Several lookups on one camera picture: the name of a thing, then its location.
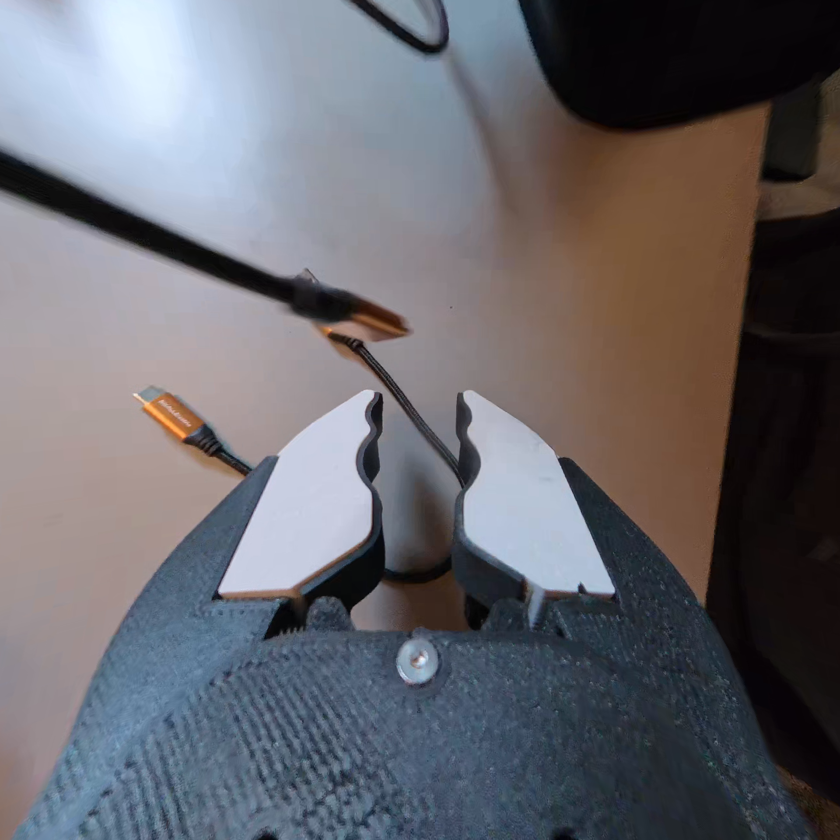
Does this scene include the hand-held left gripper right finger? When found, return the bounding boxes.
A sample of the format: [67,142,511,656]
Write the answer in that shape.
[451,390,618,611]

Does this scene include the black hub's attached cable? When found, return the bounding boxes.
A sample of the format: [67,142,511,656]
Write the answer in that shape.
[0,147,412,342]

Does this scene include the black chair armrest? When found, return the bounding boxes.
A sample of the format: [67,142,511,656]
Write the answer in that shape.
[518,0,840,129]

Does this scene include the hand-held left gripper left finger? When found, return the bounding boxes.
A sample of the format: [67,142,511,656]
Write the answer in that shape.
[217,389,387,611]

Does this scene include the orange usb cable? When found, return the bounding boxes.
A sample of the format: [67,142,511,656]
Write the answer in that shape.
[133,325,463,585]

